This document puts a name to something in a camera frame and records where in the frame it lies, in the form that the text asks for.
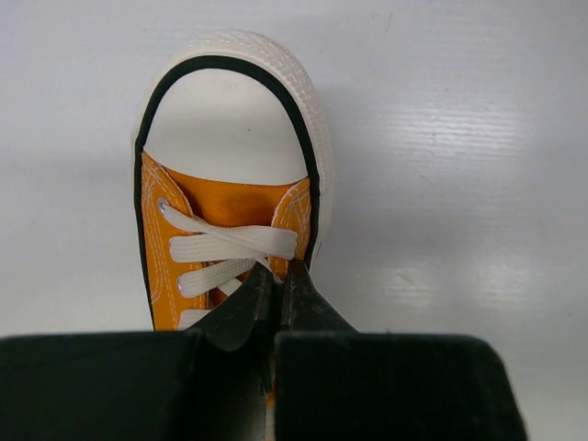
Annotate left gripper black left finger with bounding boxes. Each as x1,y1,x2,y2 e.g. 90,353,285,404
1,266,274,440

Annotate orange sneaker front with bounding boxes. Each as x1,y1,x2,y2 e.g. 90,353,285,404
131,30,334,331

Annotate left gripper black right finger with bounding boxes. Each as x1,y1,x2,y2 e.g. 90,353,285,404
275,261,526,440

